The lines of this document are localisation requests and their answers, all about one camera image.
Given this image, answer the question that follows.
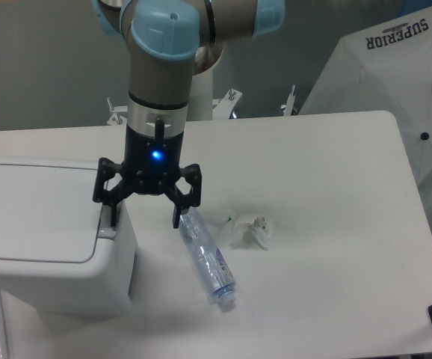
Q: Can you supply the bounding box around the crumpled white paper wrapper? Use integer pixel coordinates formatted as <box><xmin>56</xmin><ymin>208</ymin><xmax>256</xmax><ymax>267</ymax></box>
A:
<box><xmin>218</xmin><ymin>213</ymin><xmax>274</xmax><ymax>251</ymax></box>

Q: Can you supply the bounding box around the white push-lid trash can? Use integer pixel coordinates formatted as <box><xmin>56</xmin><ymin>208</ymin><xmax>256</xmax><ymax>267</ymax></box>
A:
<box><xmin>0</xmin><ymin>157</ymin><xmax>138</xmax><ymax>316</ymax></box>

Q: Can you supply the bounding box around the white umbrella with lettering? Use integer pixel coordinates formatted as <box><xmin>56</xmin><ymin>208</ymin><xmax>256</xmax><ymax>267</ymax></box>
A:
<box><xmin>300</xmin><ymin>6</ymin><xmax>432</xmax><ymax>182</ymax></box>

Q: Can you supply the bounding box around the silver blue-capped robot arm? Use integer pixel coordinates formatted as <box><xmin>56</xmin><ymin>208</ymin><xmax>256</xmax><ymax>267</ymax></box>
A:
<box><xmin>93</xmin><ymin>1</ymin><xmax>286</xmax><ymax>225</ymax></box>

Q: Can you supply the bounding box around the crushed clear plastic bottle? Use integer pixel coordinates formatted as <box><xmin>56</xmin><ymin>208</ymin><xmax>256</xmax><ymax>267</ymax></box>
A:
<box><xmin>179</xmin><ymin>208</ymin><xmax>236</xmax><ymax>311</ymax></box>

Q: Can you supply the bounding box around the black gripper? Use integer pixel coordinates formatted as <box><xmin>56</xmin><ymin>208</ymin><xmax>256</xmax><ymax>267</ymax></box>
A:
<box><xmin>91</xmin><ymin>125</ymin><xmax>203</xmax><ymax>229</ymax></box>

